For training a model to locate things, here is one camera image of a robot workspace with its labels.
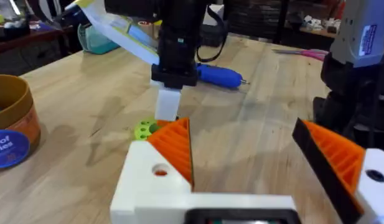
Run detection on white orange left gripper right finger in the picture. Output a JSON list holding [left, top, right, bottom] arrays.
[[292, 118, 384, 224]]

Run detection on white orange left gripper left finger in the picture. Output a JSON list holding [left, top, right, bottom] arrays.
[[110, 117, 195, 224]]

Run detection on finger of the bare white right gripper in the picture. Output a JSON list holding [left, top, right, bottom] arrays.
[[154, 86, 182, 122]]

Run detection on blue electric screwdriver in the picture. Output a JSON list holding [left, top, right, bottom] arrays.
[[196, 63, 250, 90]]

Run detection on orange ribbed wedge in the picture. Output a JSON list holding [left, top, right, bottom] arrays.
[[156, 119, 180, 128]]

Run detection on green disc with holes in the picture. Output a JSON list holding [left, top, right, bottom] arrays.
[[133, 119, 163, 141]]

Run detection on right wrist flat plate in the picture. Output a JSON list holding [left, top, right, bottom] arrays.
[[72, 0, 161, 66]]

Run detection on teal translucent container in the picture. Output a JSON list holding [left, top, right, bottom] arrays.
[[77, 23, 121, 55]]

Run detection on pink scissors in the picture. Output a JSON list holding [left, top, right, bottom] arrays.
[[271, 48, 330, 62]]

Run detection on heap of small parts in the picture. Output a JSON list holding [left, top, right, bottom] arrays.
[[288, 12, 342, 35]]

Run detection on brown toy tub blue label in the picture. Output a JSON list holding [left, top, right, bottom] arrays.
[[0, 74, 42, 170]]

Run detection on dark side table with clutter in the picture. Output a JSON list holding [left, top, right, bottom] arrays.
[[0, 0, 76, 77]]

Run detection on black cable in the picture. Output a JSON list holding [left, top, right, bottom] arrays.
[[196, 5, 229, 63]]

